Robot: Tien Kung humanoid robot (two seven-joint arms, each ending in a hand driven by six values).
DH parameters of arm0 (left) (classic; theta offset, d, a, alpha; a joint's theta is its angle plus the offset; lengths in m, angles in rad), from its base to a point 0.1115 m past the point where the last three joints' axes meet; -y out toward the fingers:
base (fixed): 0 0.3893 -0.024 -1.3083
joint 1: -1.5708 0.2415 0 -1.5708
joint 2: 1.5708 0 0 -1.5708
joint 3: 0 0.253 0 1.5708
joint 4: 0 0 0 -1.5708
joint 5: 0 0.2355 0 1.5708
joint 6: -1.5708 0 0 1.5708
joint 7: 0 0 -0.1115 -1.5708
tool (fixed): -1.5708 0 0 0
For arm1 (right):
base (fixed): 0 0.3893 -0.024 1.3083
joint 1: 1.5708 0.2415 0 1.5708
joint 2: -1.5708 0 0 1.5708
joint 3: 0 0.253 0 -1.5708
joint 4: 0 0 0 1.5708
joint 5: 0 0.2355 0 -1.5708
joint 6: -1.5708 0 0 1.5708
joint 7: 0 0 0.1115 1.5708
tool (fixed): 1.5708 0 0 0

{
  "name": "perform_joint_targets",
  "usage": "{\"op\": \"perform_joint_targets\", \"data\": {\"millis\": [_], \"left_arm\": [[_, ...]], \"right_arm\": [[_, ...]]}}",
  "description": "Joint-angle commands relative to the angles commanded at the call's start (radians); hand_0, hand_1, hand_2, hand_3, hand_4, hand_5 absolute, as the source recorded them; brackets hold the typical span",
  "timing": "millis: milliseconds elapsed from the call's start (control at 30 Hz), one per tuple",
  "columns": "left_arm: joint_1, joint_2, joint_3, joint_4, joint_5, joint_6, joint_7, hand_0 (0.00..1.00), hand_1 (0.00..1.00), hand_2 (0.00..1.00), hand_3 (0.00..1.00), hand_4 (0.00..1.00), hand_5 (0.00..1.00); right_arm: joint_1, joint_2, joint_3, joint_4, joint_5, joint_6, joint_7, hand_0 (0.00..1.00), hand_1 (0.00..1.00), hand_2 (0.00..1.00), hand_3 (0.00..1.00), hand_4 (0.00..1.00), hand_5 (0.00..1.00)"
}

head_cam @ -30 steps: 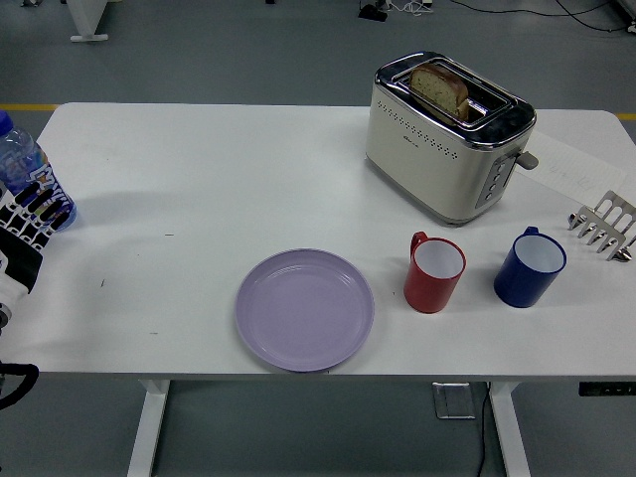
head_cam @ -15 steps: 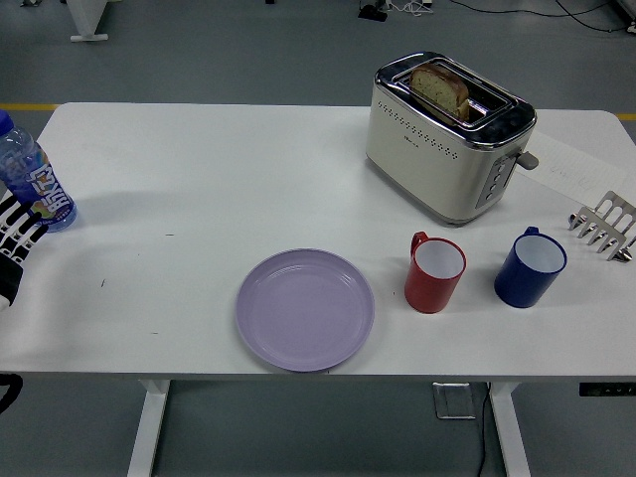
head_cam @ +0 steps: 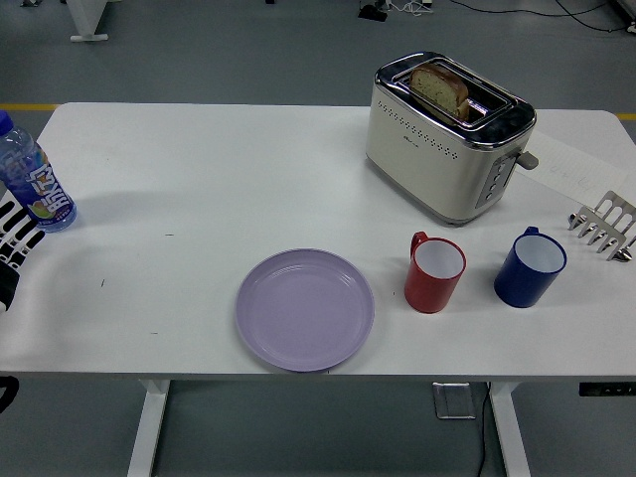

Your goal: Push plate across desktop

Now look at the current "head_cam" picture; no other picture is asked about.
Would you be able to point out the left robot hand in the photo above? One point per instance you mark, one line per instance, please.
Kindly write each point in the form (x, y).
(10, 283)

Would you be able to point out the purple round plate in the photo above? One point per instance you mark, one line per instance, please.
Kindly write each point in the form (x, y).
(304, 313)

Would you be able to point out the metal floor socket plate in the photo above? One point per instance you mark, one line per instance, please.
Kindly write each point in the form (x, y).
(453, 400)

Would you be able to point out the blue drink bottle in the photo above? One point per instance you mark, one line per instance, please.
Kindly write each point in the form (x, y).
(40, 191)

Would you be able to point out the white background table leg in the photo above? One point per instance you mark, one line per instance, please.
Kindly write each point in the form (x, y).
(87, 20)

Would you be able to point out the red mug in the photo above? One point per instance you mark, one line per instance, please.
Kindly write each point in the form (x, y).
(429, 290)

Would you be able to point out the cream and chrome toaster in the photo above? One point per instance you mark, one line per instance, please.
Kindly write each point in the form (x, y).
(427, 164)

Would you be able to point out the black floor power strip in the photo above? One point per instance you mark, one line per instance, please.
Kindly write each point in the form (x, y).
(372, 12)

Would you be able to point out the bread slice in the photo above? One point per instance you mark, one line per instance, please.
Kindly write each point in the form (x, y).
(439, 89)

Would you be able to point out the blue mug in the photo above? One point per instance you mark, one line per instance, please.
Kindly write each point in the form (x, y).
(522, 285)

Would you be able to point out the white paper sheet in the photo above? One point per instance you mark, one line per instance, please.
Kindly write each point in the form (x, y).
(571, 164)

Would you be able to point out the black table control panel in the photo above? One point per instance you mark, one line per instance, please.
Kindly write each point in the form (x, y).
(606, 389)

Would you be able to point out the silver metal rack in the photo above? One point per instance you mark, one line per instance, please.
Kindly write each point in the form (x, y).
(613, 213)

